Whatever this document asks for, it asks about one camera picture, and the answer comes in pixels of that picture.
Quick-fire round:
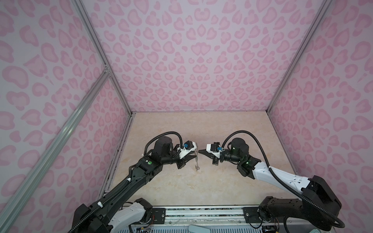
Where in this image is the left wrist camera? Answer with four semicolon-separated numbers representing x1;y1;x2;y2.
177;141;198;159

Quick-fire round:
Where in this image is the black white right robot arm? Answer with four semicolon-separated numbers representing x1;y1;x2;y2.
199;138;345;231

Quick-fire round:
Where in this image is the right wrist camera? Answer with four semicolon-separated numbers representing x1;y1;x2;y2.
206;142;225;151

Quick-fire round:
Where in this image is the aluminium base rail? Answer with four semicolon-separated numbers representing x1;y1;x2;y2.
78;205;333;233

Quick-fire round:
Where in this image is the diagonal aluminium frame bar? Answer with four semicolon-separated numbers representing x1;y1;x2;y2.
1;70;111;233

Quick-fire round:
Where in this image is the black corrugated left cable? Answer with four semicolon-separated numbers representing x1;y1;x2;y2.
67;131;184;233

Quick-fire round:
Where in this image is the black corrugated cable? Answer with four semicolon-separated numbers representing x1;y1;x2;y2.
67;131;184;233
221;130;346;229

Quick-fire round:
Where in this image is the silver perforated metal ring disc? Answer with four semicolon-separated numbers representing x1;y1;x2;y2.
195;148;200;171

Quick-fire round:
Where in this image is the black corrugated right cable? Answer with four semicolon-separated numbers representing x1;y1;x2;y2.
221;130;346;229

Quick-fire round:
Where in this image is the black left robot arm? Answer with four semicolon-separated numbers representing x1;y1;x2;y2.
69;131;198;233

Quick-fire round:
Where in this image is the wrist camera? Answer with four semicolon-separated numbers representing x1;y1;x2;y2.
177;141;198;159
206;142;225;151

